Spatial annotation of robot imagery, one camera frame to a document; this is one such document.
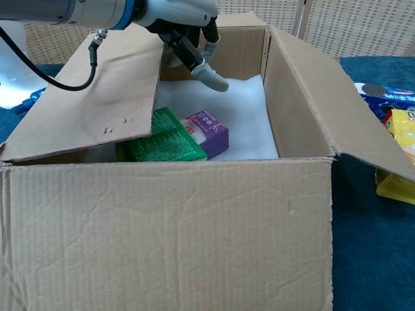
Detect large cardboard box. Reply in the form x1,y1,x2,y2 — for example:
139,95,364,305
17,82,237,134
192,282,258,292
0,11,415,311

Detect blue cookie package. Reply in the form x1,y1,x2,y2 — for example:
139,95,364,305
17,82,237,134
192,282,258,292
353,82,415,126

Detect purple carton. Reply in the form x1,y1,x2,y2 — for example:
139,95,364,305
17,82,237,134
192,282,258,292
180,109,230,159

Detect green carton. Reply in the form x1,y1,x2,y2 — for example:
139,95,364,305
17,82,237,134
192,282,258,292
115,106,208,163

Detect white foam sheet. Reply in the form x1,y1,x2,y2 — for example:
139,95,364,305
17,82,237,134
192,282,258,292
80,73,280,165

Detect blue tablecloth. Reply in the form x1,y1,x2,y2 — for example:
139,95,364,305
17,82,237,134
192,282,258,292
0,56,415,311

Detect blue plastic bottle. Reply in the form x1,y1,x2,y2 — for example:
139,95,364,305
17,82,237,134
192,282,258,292
12,86,48,114

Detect woven folding screen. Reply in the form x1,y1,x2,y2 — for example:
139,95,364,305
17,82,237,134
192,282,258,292
24,0,415,64

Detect yellow snack bag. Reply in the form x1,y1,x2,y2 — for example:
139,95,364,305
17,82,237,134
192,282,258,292
375,108,415,205

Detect black cable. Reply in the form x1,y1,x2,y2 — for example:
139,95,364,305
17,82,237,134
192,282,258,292
0,27,108,91

